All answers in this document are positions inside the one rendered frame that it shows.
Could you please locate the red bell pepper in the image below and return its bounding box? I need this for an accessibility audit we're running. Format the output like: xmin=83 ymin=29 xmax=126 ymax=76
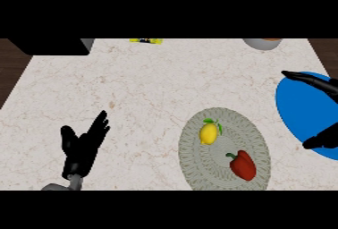
xmin=225 ymin=149 xmax=258 ymax=182

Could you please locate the grey bowl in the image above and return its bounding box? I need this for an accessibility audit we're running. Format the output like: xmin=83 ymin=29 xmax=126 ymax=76
xmin=243 ymin=38 xmax=284 ymax=51

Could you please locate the yellow package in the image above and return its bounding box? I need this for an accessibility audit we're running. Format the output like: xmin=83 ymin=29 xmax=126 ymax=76
xmin=129 ymin=38 xmax=166 ymax=46

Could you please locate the black appliance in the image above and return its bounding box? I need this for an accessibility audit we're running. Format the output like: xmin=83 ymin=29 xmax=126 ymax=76
xmin=7 ymin=38 xmax=97 ymax=56

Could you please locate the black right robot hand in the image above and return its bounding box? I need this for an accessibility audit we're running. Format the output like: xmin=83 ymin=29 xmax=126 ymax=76
xmin=281 ymin=70 xmax=338 ymax=150

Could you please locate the grey round woven placemat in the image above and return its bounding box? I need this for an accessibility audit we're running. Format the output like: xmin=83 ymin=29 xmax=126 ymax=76
xmin=178 ymin=106 xmax=272 ymax=191

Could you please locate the yellow lemon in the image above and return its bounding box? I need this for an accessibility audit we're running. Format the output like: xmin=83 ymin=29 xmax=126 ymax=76
xmin=199 ymin=117 xmax=225 ymax=146

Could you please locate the blue plate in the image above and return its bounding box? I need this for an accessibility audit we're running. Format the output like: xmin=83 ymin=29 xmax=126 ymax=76
xmin=275 ymin=71 xmax=338 ymax=161

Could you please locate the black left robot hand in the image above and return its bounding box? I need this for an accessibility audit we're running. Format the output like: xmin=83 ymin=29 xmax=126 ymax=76
xmin=60 ymin=109 xmax=113 ymax=181

